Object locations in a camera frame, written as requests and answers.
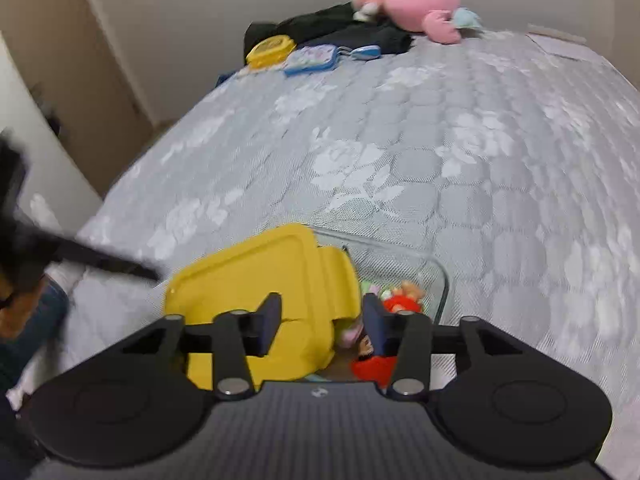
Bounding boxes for yellow round box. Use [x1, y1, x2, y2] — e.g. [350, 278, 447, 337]
[247, 34, 297, 70]

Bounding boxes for person's leg in jeans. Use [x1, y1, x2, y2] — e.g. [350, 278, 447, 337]
[0, 280, 69, 396]

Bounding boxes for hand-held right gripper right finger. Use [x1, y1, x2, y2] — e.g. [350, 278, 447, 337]
[361, 292, 508, 401]

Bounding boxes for green plastic plant toy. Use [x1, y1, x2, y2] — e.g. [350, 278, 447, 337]
[360, 280, 396, 302]

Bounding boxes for blue pencil case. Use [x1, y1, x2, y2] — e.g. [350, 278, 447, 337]
[284, 43, 339, 77]

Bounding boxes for clear glass container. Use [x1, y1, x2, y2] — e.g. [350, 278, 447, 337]
[310, 227, 451, 343]

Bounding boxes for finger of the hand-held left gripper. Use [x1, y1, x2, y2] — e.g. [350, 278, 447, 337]
[49, 234, 162, 284]

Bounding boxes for person's left forearm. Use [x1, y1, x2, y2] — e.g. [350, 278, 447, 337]
[0, 280, 32, 341]

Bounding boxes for blue and white oval item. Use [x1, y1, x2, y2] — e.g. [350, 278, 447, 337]
[337, 44, 382, 61]

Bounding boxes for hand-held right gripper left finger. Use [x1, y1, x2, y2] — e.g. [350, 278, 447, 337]
[120, 291, 284, 401]

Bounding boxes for black clothes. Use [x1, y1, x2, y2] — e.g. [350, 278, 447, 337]
[243, 2, 414, 67]

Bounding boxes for pink plush toy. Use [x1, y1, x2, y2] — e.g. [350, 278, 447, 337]
[351, 0, 484, 45]

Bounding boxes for grey floral mattress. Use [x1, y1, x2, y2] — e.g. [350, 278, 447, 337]
[20, 30, 640, 461]

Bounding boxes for pink rectangular toy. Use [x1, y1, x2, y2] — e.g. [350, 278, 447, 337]
[336, 317, 365, 350]

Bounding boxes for red doll with beige hands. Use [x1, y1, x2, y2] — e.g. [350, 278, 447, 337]
[381, 281, 427, 314]

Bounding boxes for yellow container lid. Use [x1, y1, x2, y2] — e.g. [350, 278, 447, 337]
[164, 223, 362, 393]

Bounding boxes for brown wooden door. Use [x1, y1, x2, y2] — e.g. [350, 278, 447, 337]
[0, 0, 157, 196]

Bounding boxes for red round face keychain toy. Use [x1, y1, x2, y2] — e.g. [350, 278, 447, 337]
[350, 332, 402, 390]

